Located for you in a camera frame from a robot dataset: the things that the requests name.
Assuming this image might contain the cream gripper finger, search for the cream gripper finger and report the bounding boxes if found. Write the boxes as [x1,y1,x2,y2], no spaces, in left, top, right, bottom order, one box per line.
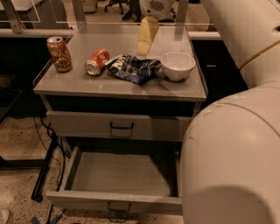
[137,16,159,54]

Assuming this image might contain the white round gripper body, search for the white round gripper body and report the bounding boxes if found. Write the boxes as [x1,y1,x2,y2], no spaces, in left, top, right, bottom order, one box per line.
[139,0,176,20]

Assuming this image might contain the red coke can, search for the red coke can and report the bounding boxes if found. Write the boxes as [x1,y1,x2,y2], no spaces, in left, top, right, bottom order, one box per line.
[84,48,109,76]

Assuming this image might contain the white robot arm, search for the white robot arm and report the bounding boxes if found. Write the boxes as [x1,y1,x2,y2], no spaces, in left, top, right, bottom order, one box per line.
[181,0,280,224]

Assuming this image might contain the grey drawer cabinet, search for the grey drawer cabinet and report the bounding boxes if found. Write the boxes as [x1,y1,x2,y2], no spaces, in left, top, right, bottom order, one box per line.
[32,24,208,217]

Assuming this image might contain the gold patterned drink can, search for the gold patterned drink can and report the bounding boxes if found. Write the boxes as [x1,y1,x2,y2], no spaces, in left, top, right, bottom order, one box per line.
[47,36,72,73]

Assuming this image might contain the grey top drawer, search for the grey top drawer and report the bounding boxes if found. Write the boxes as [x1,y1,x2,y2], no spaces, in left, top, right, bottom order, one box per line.
[47,111,192,142]

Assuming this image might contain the open grey middle drawer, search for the open grey middle drawer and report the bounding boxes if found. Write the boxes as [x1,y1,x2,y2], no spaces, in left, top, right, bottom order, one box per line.
[46,147,182,215]

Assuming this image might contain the black office chair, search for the black office chair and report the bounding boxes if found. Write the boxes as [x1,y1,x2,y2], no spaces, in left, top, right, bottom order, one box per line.
[104,0,130,15]

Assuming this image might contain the blue chip bag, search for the blue chip bag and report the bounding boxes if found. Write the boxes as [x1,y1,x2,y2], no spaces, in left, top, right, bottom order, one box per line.
[106,54,161,85]

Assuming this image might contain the white bowl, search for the white bowl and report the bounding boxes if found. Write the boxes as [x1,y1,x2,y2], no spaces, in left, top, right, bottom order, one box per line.
[160,52,196,81]

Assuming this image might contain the white horizontal rail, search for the white horizontal rail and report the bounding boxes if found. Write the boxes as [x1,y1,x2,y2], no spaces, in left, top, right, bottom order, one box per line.
[188,31,221,40]

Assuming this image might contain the black table leg frame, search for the black table leg frame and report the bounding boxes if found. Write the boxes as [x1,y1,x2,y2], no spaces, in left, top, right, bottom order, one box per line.
[0,136,58,202]

